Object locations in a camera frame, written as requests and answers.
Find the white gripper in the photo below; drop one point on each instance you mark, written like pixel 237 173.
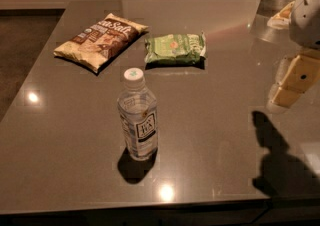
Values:
pixel 306 20

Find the clear plastic water bottle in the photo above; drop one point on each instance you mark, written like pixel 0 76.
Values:
pixel 137 107

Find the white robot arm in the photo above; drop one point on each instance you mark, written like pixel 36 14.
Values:
pixel 281 20

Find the green snack packet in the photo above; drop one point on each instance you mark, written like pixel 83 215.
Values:
pixel 176 49

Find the brown sea salt snack bag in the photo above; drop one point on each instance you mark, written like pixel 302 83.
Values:
pixel 98 44

